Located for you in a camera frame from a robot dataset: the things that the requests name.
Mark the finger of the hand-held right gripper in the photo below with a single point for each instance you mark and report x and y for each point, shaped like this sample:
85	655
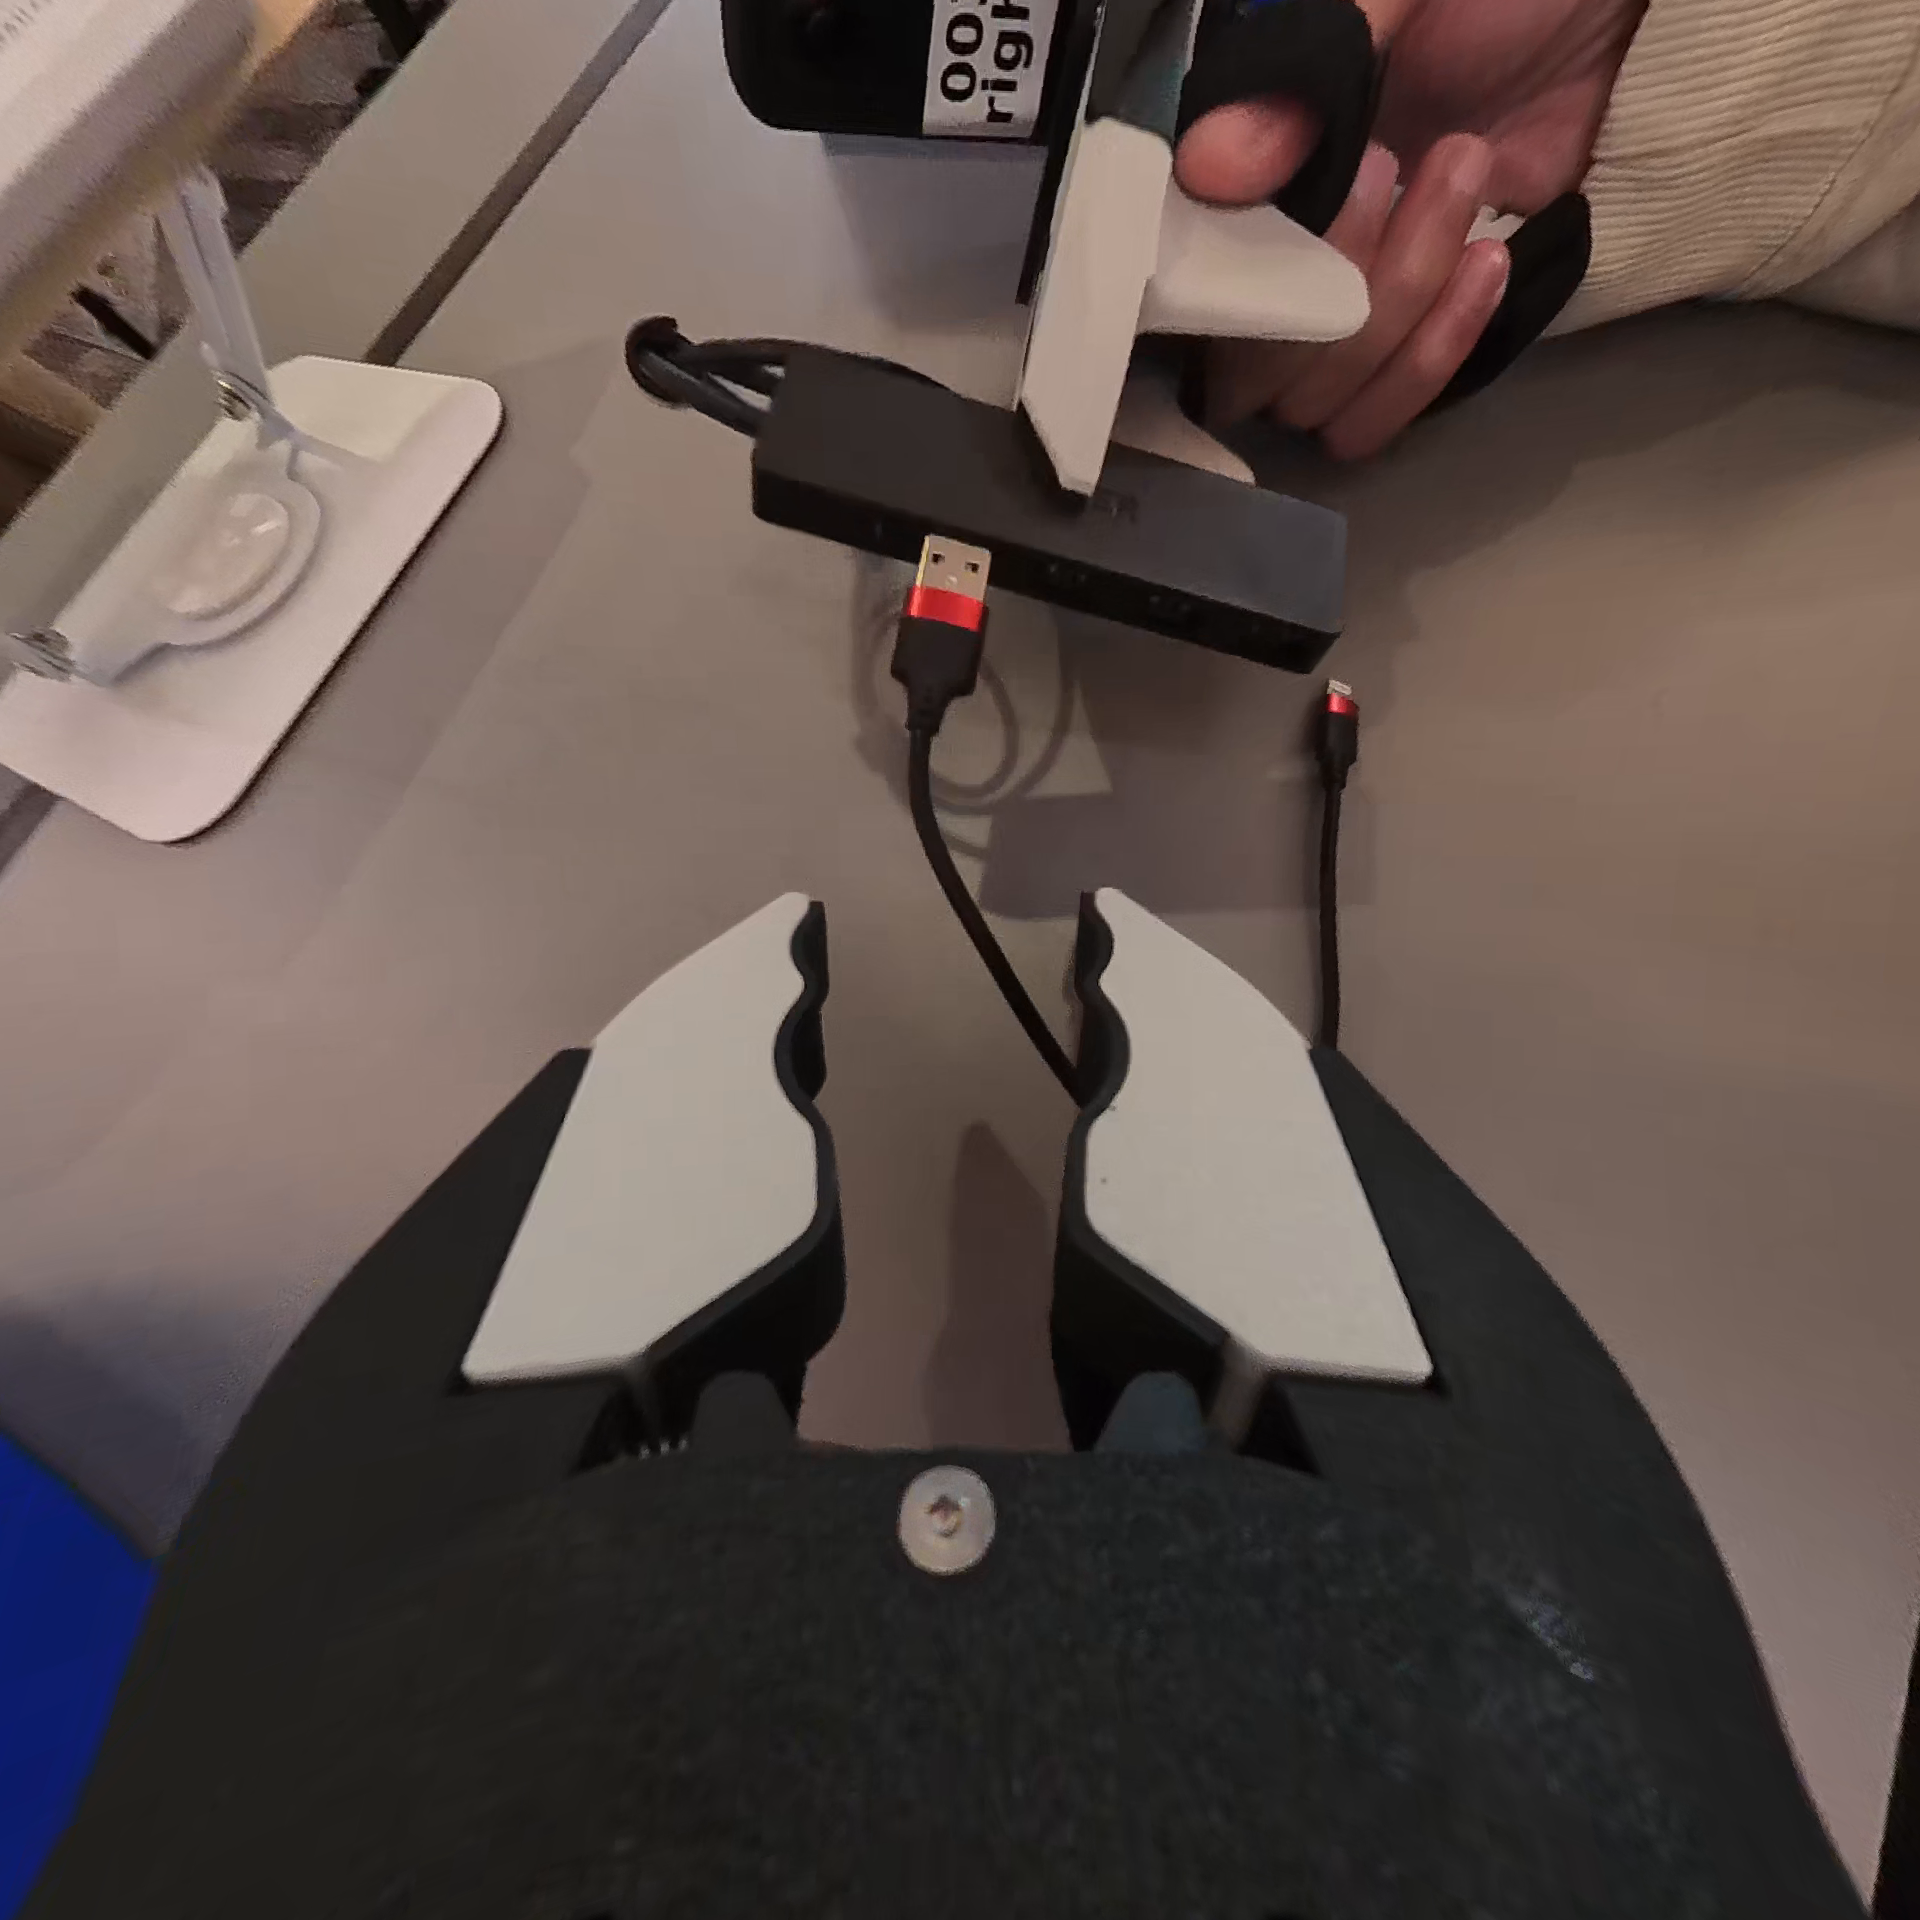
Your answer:
1088	330

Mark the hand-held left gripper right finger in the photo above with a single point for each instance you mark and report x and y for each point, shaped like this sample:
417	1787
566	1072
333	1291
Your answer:
1245	1214

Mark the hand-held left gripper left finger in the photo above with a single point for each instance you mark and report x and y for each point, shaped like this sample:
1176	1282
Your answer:
661	1200

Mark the person's right hand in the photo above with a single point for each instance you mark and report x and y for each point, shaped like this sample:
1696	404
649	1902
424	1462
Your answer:
1440	135

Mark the black usb hub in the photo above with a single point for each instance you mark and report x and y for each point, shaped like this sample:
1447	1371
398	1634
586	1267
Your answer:
932	464

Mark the white board stand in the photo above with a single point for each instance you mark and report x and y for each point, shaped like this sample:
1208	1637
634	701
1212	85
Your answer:
345	495

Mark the blue plastic bin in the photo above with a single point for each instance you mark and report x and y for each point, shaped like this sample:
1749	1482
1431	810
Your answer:
60	1652

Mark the person's right forearm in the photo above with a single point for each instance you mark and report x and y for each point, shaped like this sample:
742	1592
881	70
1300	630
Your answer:
1770	149

